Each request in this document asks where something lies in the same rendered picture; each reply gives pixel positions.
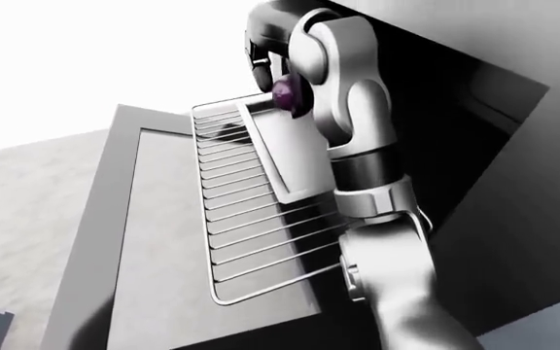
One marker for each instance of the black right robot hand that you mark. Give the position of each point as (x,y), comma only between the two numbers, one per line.
(265,33)

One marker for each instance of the purple eggplant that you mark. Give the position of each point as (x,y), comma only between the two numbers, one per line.
(287,95)

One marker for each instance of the grey oven door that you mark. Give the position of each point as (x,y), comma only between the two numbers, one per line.
(163,237)

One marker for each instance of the dark grey oven body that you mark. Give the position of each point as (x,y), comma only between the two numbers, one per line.
(484,164)

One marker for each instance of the silver baking tray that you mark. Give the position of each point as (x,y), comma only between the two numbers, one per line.
(292,153)

